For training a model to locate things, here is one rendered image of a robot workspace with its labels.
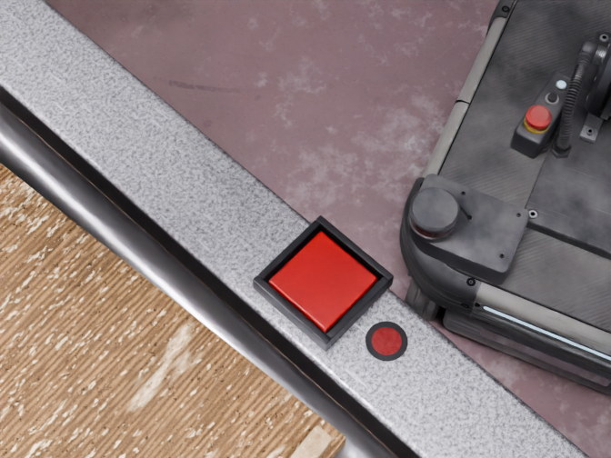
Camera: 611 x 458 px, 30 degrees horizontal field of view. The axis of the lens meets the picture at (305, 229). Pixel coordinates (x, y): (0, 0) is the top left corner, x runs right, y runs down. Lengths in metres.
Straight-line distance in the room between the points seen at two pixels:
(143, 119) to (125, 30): 1.20
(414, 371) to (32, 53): 0.42
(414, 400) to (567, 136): 0.90
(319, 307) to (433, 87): 1.25
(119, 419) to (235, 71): 1.32
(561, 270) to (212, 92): 0.74
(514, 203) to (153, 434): 0.98
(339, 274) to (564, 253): 0.85
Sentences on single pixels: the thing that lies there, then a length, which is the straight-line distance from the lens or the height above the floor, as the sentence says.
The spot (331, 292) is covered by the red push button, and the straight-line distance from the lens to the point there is 0.86.
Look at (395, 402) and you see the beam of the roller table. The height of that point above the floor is 0.91.
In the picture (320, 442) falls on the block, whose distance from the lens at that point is 0.79.
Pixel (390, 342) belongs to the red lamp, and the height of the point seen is 0.92.
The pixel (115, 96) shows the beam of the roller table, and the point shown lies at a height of 0.92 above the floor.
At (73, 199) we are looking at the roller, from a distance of 0.92.
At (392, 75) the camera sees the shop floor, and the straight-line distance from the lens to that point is 2.08.
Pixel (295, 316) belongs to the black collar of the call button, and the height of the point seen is 0.93.
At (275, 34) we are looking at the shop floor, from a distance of 2.12.
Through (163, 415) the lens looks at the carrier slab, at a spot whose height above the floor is 0.94.
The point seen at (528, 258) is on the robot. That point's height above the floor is 0.24.
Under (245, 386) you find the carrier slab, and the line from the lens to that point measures 0.82.
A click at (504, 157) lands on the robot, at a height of 0.24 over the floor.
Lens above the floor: 1.72
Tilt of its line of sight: 64 degrees down
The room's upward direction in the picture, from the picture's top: 1 degrees clockwise
